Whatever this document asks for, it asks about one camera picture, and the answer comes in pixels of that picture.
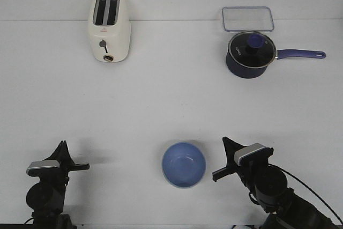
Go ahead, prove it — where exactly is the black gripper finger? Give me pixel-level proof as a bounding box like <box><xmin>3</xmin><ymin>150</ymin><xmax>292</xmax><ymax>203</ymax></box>
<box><xmin>44</xmin><ymin>141</ymin><xmax>65</xmax><ymax>165</ymax></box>
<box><xmin>64</xmin><ymin>141</ymin><xmax>75</xmax><ymax>165</ymax></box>
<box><xmin>222</xmin><ymin>136</ymin><xmax>244</xmax><ymax>154</ymax></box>
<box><xmin>224</xmin><ymin>143</ymin><xmax>237</xmax><ymax>168</ymax></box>

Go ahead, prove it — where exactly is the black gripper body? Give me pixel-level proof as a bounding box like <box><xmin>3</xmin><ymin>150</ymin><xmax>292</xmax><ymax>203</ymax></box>
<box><xmin>212</xmin><ymin>165</ymin><xmax>251</xmax><ymax>189</ymax></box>
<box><xmin>40</xmin><ymin>163</ymin><xmax>90</xmax><ymax>183</ymax></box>

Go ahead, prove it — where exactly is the blue bowl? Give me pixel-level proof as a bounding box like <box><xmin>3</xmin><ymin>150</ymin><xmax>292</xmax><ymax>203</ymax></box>
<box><xmin>161</xmin><ymin>142</ymin><xmax>206</xmax><ymax>188</ymax></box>

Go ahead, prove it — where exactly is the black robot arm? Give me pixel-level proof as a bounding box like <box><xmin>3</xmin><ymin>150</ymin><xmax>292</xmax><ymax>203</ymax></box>
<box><xmin>212</xmin><ymin>137</ymin><xmax>338</xmax><ymax>228</ymax></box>
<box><xmin>26</xmin><ymin>141</ymin><xmax>90</xmax><ymax>228</ymax></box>

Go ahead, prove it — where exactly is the glass lid with blue knob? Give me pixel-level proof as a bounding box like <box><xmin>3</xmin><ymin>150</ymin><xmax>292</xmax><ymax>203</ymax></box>
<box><xmin>228</xmin><ymin>31</ymin><xmax>277</xmax><ymax>69</ymax></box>

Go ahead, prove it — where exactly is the clear rectangular container lid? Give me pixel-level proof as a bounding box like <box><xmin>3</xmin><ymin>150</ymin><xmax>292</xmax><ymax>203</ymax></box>
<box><xmin>222</xmin><ymin>6</ymin><xmax>274</xmax><ymax>32</ymax></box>

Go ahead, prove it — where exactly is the white two-slot toaster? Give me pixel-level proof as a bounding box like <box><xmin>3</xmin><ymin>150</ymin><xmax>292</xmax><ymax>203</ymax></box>
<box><xmin>87</xmin><ymin>0</ymin><xmax>131</xmax><ymax>63</ymax></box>

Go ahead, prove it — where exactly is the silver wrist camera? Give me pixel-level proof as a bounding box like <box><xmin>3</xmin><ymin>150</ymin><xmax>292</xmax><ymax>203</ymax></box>
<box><xmin>233</xmin><ymin>143</ymin><xmax>274</xmax><ymax>166</ymax></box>
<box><xmin>26</xmin><ymin>160</ymin><xmax>60</xmax><ymax>176</ymax></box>

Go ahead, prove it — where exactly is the blue saucepan with handle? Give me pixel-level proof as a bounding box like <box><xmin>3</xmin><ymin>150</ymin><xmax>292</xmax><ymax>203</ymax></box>
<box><xmin>226</xmin><ymin>49</ymin><xmax>326</xmax><ymax>79</ymax></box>

